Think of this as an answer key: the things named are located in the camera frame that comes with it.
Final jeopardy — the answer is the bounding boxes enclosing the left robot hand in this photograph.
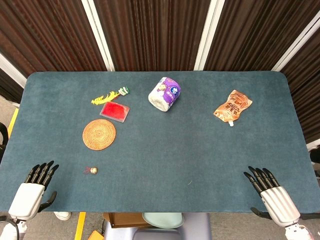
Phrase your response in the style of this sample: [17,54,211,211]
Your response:
[8,160,60,221]

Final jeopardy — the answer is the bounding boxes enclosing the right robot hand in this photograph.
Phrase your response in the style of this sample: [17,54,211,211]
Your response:
[243,165,301,226]

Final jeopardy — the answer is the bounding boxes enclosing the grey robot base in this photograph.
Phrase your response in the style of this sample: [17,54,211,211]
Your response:
[103,212,213,240]

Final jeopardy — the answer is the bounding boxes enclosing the white shoe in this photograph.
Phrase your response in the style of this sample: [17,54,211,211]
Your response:
[53,211,73,222]

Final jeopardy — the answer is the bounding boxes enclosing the round woven rattan coaster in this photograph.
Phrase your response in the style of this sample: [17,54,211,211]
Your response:
[82,119,117,151]

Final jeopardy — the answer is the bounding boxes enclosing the brown cardboard box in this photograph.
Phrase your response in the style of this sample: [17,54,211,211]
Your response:
[107,212,153,229]

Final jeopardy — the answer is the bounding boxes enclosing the orange spouted sauce pouch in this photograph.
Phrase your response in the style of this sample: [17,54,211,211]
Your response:
[213,89,253,128]

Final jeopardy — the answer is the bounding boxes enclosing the light green round plate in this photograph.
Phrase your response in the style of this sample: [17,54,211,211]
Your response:
[141,212,185,229]

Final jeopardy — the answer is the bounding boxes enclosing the red ink pad clear case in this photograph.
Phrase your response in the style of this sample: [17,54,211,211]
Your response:
[99,101,130,124]

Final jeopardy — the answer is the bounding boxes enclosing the blue-green felt table mat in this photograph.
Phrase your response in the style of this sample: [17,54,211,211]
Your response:
[0,70,320,215]

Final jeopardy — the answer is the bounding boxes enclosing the yellow feather shuttlecock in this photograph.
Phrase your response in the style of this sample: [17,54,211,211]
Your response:
[91,85,131,106]

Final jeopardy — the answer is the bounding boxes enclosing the toilet paper roll purple wrapper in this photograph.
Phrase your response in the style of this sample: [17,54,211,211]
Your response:
[148,76,182,113]

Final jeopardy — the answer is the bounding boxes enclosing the white partition post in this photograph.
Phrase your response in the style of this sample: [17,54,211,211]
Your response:
[193,0,226,71]
[271,17,320,72]
[81,0,116,72]
[0,52,28,88]

